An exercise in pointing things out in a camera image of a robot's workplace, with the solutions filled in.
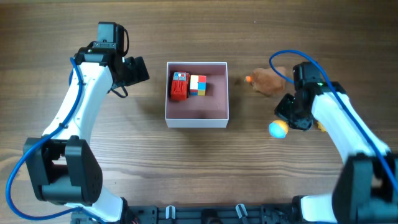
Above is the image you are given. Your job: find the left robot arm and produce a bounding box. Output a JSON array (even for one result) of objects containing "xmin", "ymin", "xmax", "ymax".
[{"xmin": 22, "ymin": 22, "xmax": 149, "ymax": 223}]

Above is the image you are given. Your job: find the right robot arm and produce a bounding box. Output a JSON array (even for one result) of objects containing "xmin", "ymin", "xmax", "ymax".
[{"xmin": 275, "ymin": 62, "xmax": 397, "ymax": 223}]

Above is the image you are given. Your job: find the blue orange toy figure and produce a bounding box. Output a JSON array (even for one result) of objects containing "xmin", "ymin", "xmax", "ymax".
[{"xmin": 269, "ymin": 119, "xmax": 289, "ymax": 139}]

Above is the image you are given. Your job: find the blue cable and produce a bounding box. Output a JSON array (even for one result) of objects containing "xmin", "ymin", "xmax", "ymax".
[
  {"xmin": 268, "ymin": 49, "xmax": 398, "ymax": 194},
  {"xmin": 4, "ymin": 56, "xmax": 109, "ymax": 224}
]

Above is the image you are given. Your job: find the colourful two-by-two puzzle cube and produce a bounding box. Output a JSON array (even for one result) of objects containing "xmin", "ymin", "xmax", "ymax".
[{"xmin": 190, "ymin": 75, "xmax": 206, "ymax": 96}]

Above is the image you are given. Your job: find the pink white open box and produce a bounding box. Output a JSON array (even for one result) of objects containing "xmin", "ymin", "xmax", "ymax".
[{"xmin": 165, "ymin": 62, "xmax": 229, "ymax": 128}]

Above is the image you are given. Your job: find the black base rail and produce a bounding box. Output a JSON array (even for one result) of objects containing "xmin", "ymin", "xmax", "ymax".
[{"xmin": 70, "ymin": 202, "xmax": 346, "ymax": 224}]

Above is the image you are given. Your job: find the yellow round token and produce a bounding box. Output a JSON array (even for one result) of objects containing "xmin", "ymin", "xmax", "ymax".
[{"xmin": 317, "ymin": 121, "xmax": 327, "ymax": 133}]

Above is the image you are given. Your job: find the red toy fire truck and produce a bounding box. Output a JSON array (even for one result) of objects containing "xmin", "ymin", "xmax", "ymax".
[{"xmin": 170, "ymin": 72, "xmax": 190, "ymax": 101}]

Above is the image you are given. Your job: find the brown plush toy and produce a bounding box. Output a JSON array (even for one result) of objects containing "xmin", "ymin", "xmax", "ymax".
[{"xmin": 244, "ymin": 68, "xmax": 287, "ymax": 96}]

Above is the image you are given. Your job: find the right blue cable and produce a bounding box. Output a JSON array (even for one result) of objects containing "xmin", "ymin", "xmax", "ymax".
[{"xmin": 268, "ymin": 49, "xmax": 398, "ymax": 194}]

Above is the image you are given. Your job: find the left blue cable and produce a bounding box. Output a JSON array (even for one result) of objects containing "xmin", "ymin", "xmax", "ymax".
[{"xmin": 4, "ymin": 56, "xmax": 109, "ymax": 224}]

